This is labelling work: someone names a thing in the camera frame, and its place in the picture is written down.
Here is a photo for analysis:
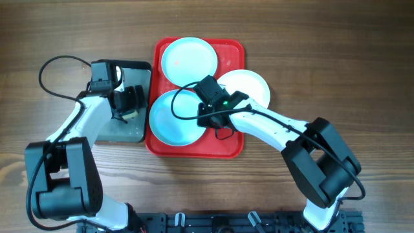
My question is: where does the green yellow sponge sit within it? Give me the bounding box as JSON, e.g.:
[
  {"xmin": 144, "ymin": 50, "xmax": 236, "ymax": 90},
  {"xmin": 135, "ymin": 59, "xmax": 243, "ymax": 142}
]
[{"xmin": 122, "ymin": 110, "xmax": 139, "ymax": 120}]

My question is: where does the light blue plate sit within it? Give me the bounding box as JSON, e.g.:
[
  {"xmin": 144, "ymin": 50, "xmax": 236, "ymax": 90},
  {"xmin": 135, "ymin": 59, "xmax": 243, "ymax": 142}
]
[
  {"xmin": 160, "ymin": 37, "xmax": 218, "ymax": 87},
  {"xmin": 149, "ymin": 90, "xmax": 206, "ymax": 146}
]

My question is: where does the white plate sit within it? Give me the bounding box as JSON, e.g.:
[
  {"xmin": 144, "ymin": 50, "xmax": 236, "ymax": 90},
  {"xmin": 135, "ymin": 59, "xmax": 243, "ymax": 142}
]
[{"xmin": 217, "ymin": 69, "xmax": 270, "ymax": 108}]

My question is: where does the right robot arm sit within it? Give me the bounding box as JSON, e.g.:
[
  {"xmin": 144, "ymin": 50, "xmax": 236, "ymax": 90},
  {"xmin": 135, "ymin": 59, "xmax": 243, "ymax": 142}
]
[{"xmin": 197, "ymin": 89, "xmax": 362, "ymax": 230}]

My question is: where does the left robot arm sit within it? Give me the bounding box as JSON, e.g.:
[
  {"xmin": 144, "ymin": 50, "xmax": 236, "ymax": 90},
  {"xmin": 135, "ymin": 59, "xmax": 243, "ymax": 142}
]
[{"xmin": 25, "ymin": 85, "xmax": 146, "ymax": 232}]

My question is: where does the red plastic tray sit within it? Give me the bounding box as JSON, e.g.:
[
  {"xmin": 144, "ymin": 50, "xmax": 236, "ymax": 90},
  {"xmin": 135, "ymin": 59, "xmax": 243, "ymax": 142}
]
[{"xmin": 145, "ymin": 37, "xmax": 245, "ymax": 159}]

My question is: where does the black water tray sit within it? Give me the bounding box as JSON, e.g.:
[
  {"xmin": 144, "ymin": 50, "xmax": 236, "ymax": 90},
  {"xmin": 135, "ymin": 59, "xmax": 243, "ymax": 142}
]
[{"xmin": 87, "ymin": 60, "xmax": 152, "ymax": 142}]

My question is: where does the left black cable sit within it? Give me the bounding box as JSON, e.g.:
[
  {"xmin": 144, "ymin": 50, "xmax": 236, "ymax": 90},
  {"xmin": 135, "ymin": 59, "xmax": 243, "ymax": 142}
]
[{"xmin": 25, "ymin": 55, "xmax": 130, "ymax": 231}]

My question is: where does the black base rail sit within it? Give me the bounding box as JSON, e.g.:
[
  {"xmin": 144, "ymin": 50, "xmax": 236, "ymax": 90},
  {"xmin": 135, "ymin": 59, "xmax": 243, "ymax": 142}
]
[{"xmin": 76, "ymin": 210, "xmax": 365, "ymax": 233}]

